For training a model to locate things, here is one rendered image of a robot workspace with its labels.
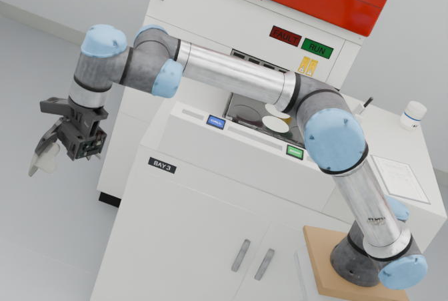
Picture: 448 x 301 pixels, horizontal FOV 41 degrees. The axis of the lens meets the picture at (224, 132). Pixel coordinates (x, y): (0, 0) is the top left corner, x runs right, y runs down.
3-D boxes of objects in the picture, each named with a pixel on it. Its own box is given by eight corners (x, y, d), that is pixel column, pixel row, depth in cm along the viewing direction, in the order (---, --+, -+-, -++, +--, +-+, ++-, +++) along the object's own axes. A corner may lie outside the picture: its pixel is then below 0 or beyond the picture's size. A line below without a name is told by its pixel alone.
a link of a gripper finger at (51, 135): (33, 154, 118) (64, 121, 118) (29, 149, 119) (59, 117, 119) (47, 160, 123) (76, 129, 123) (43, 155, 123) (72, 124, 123)
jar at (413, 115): (397, 119, 230) (408, 98, 225) (413, 125, 230) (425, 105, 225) (399, 127, 224) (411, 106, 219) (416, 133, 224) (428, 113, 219)
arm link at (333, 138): (415, 242, 153) (335, 79, 127) (439, 284, 141) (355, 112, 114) (373, 261, 156) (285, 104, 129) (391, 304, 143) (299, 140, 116)
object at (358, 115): (343, 127, 207) (359, 96, 201) (353, 131, 207) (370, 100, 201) (343, 136, 202) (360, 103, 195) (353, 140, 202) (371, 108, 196)
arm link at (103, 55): (131, 50, 107) (84, 35, 105) (114, 98, 113) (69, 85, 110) (133, 31, 113) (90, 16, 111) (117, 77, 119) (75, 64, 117)
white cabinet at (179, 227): (131, 217, 279) (181, 68, 238) (321, 288, 282) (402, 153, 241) (82, 319, 223) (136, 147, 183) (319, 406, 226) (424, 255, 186)
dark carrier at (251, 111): (239, 76, 232) (240, 75, 231) (321, 107, 233) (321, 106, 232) (226, 115, 202) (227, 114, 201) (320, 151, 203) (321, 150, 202)
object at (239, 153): (163, 135, 192) (176, 100, 185) (321, 195, 194) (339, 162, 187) (156, 150, 184) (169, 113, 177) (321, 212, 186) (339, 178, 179)
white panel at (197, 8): (137, 47, 240) (164, -47, 220) (323, 119, 242) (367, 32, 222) (135, 50, 237) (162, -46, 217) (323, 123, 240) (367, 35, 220)
